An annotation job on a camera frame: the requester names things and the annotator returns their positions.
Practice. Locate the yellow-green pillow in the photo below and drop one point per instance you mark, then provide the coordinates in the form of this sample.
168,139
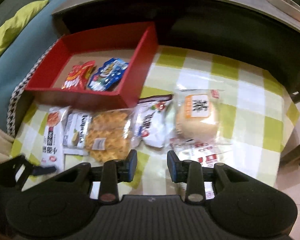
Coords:
12,27

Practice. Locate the teal sofa cover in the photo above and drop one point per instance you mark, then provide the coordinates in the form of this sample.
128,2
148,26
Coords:
19,58

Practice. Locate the yellow cracker bag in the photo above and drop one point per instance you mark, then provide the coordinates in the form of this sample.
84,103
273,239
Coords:
109,135

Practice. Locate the white jujube snack pouch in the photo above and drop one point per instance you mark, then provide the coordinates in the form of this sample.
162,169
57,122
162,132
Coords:
149,120

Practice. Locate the houndstooth cloth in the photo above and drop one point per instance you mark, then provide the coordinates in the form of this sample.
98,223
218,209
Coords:
17,93

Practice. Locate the white red rice-cracker packet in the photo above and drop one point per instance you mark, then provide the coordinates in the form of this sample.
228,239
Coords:
52,151

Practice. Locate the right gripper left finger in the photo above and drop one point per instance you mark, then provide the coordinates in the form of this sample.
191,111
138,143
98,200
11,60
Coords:
114,172

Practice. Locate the wooden tray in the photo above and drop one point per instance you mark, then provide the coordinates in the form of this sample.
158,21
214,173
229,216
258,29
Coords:
289,7

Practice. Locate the red chip packet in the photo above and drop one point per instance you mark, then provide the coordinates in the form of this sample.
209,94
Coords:
78,77

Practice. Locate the red cardboard box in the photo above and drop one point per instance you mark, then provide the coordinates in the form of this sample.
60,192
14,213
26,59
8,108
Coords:
134,43

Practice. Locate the white red-print sachet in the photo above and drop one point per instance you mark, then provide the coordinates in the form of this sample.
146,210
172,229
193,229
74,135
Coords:
188,149

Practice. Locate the steamed cake packet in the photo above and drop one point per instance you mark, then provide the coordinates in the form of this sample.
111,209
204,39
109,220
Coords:
198,114

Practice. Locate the grey coffee table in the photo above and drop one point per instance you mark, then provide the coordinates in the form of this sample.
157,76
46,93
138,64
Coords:
252,31

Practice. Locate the blue snack packet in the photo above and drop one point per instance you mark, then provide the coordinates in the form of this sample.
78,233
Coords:
110,73

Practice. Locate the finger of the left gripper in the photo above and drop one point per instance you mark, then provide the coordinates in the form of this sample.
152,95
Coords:
40,171

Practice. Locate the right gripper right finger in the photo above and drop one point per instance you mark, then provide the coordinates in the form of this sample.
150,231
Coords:
190,173

